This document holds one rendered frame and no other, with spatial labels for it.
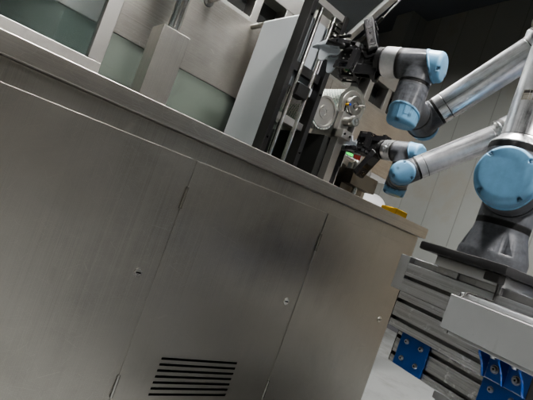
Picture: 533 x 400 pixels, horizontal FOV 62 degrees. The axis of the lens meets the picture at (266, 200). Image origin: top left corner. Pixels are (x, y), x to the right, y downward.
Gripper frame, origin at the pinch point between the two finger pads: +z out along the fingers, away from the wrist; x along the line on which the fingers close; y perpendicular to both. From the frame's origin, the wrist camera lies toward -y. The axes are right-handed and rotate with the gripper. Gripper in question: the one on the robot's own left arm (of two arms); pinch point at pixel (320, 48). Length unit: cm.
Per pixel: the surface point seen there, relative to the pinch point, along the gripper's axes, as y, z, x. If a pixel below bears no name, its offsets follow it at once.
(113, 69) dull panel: 23, 66, -13
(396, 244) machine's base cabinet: 35, -19, 66
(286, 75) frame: 6.4, 11.6, 5.2
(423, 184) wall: -96, 86, 398
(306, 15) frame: -13.0, 12.4, 2.8
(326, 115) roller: 1.7, 14.7, 39.7
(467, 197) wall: -86, 31, 372
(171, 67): 19.3, 37.8, -13.5
